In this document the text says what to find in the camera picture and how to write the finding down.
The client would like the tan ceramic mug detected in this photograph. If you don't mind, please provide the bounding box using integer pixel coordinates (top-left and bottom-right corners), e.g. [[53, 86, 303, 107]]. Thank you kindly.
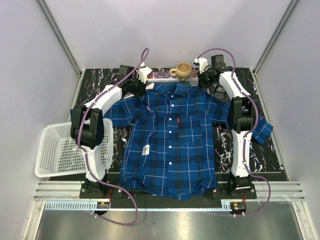
[[169, 62, 192, 82]]

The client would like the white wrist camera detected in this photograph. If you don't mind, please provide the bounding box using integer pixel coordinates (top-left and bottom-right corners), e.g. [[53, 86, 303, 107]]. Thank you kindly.
[[137, 62, 153, 84], [194, 57, 208, 74]]

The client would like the small clear glass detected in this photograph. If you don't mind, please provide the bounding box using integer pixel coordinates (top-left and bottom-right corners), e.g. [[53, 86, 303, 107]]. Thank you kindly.
[[189, 71, 199, 87]]

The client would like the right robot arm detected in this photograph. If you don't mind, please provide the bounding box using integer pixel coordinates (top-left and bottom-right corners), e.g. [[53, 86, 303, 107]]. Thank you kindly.
[[194, 54, 258, 199]]

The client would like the blue patterned placemat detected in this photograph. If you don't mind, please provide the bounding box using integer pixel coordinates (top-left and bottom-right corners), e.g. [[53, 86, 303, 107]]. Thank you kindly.
[[110, 68, 211, 86]]

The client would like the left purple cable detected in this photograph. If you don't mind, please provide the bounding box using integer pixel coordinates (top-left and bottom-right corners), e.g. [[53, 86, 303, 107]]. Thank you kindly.
[[76, 47, 139, 227]]

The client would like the blue plaid shirt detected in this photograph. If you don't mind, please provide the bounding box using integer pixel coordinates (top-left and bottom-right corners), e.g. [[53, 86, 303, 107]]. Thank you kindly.
[[103, 83, 274, 201]]

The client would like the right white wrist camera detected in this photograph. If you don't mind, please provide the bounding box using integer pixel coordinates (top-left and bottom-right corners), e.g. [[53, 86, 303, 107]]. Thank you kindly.
[[194, 57, 208, 74]]

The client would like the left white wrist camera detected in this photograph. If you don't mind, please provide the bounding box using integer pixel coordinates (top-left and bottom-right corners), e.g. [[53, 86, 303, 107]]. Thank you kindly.
[[137, 62, 153, 84]]

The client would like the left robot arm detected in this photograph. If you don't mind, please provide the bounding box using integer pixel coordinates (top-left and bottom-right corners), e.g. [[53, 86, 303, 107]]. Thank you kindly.
[[70, 63, 153, 199]]

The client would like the white square plate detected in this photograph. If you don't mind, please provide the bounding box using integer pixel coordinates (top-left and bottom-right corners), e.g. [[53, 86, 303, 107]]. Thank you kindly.
[[145, 83, 155, 90]]

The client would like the white plastic basket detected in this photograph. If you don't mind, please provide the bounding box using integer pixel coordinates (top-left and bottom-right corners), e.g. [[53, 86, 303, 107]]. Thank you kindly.
[[34, 118, 114, 179]]

